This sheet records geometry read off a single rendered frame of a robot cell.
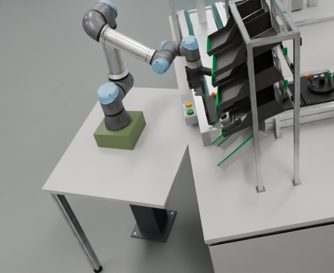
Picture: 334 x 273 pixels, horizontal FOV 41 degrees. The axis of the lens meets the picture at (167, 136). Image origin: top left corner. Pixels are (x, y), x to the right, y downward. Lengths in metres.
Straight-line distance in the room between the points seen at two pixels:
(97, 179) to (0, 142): 2.20
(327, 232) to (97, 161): 1.23
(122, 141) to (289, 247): 1.02
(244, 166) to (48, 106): 2.77
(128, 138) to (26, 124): 2.23
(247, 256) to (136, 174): 0.69
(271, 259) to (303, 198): 0.33
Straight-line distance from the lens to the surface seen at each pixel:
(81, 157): 2.56
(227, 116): 1.93
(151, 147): 2.47
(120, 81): 2.47
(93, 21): 2.21
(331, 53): 3.00
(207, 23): 3.36
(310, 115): 2.43
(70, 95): 4.67
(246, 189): 2.17
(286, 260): 2.27
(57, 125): 4.35
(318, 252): 2.28
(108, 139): 2.50
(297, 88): 1.81
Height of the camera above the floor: 2.52
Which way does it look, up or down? 41 degrees down
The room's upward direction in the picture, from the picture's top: 15 degrees counter-clockwise
